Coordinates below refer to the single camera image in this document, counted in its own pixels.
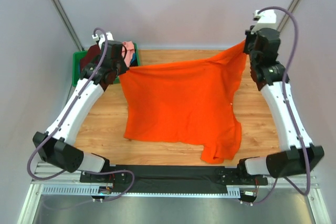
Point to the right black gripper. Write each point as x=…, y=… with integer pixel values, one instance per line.
x=248, y=44

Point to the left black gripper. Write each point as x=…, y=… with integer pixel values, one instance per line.
x=122, y=66

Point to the orange t shirt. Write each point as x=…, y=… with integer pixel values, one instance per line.
x=189, y=102

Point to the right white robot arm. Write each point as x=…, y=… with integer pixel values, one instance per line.
x=298, y=154

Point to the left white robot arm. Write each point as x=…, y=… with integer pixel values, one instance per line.
x=56, y=145

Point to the blue t shirt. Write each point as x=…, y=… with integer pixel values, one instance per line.
x=134, y=60

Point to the maroon t shirt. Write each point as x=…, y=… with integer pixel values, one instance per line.
x=106, y=73

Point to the pink t shirt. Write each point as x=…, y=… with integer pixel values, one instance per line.
x=128, y=50

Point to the green plastic bin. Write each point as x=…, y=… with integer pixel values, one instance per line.
x=76, y=72

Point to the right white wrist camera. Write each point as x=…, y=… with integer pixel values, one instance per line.
x=265, y=19

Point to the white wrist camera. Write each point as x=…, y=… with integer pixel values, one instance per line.
x=265, y=19
x=100, y=39

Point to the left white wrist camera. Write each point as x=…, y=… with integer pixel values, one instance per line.
x=100, y=39

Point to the left aluminium frame post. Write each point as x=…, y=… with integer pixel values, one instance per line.
x=67, y=23

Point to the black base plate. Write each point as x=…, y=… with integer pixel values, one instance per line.
x=167, y=176

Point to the grey slotted cable duct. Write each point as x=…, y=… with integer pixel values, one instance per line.
x=95, y=190

